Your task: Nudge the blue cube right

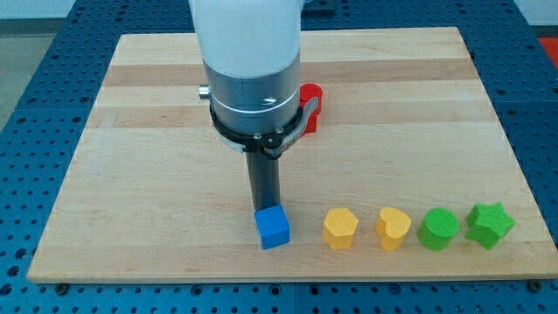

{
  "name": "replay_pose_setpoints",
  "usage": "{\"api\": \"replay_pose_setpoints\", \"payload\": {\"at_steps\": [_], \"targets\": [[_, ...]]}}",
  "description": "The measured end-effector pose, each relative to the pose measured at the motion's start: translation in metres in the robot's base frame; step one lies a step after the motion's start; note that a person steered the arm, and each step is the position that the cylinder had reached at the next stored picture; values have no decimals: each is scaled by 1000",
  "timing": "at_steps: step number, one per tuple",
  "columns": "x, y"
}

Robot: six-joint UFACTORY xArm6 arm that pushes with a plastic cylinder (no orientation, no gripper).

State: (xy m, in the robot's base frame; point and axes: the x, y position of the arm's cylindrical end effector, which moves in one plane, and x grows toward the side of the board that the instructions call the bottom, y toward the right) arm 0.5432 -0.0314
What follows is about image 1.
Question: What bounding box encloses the red block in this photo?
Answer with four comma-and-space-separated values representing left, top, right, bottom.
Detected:
298, 83, 324, 138

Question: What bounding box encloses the blue cube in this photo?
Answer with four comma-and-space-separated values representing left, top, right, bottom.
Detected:
255, 205, 290, 249

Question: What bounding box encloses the green star block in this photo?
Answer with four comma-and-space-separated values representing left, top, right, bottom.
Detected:
466, 202, 516, 249

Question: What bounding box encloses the wooden board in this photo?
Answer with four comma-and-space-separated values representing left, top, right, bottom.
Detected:
27, 28, 557, 283

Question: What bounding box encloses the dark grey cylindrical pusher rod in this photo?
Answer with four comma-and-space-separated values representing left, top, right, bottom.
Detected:
246, 153, 281, 211

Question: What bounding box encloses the yellow heart block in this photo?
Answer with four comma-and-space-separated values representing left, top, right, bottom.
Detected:
376, 207, 412, 251

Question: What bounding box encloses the black clamp ring with lever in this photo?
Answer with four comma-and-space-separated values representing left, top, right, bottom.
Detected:
209, 97, 319, 159

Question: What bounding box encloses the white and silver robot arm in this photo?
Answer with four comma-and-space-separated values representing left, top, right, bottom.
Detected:
188, 0, 318, 210

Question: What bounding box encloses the yellow hexagon block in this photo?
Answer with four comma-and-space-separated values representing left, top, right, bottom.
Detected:
322, 208, 358, 250

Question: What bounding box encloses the green cylinder block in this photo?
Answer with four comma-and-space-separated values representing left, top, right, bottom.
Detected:
418, 208, 459, 250

